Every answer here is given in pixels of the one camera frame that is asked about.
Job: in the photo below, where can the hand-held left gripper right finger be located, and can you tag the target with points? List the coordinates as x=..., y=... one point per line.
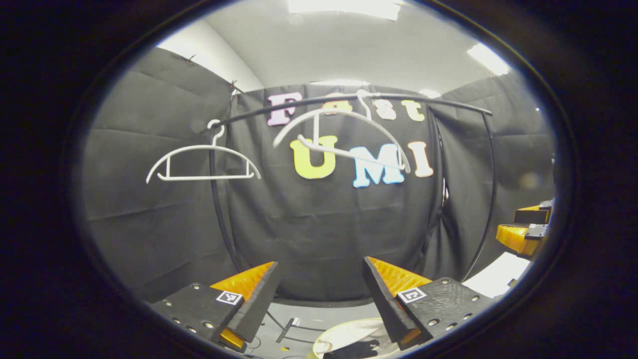
x=384, y=304

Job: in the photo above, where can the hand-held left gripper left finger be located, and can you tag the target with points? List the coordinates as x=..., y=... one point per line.
x=256, y=304

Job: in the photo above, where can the rectangular ceiling light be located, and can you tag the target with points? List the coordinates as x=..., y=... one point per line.
x=488, y=59
x=339, y=83
x=429, y=93

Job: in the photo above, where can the black metal clothes rack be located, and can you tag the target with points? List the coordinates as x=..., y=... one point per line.
x=433, y=100

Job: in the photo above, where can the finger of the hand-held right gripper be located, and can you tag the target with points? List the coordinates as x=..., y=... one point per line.
x=531, y=217
x=513, y=239

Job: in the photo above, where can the white plastic hanger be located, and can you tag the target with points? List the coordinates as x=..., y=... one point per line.
x=319, y=145
x=204, y=177

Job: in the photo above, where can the beige laundry hamper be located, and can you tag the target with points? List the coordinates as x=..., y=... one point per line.
x=344, y=331

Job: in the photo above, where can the large ceiling light panel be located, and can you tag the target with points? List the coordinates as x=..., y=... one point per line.
x=344, y=7

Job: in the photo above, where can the white floor board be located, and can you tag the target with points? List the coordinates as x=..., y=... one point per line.
x=498, y=274

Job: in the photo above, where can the black backdrop cloth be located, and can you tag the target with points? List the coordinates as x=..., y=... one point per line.
x=319, y=239

